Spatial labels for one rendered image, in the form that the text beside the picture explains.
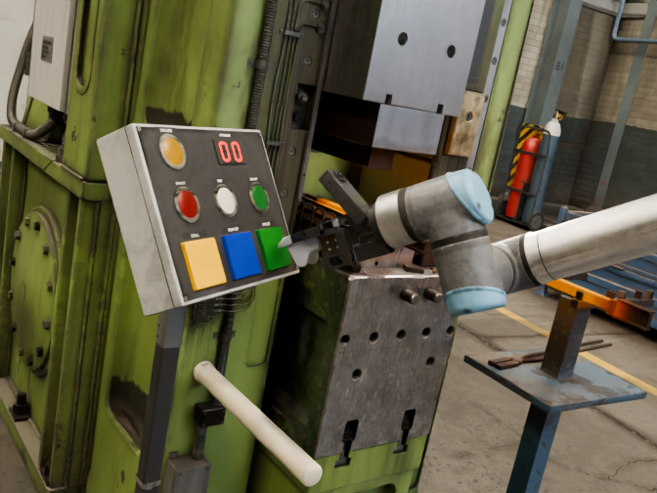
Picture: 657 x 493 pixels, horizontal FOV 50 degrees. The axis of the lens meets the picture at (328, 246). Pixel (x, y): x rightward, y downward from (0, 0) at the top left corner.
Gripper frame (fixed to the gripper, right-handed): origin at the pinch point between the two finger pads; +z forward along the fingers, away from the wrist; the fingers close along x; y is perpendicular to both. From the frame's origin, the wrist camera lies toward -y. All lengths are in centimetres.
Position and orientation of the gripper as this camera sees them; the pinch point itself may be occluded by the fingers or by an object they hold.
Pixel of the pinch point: (283, 241)
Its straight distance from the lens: 125.3
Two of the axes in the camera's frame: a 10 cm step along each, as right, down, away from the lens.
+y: 2.7, 9.6, -0.2
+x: 4.7, -1.2, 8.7
